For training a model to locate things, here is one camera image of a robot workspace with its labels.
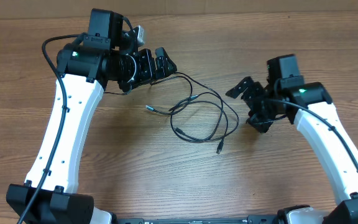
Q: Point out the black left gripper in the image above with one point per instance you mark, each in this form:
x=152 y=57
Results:
x=148 y=71

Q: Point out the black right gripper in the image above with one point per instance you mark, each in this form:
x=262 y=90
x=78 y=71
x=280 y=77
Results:
x=261 y=124

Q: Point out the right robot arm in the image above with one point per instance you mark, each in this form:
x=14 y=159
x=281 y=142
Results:
x=311 y=109

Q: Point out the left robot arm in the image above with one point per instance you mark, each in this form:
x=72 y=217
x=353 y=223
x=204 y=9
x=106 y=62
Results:
x=83 y=68

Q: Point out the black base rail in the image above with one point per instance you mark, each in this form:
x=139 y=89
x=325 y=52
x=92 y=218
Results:
x=197 y=221

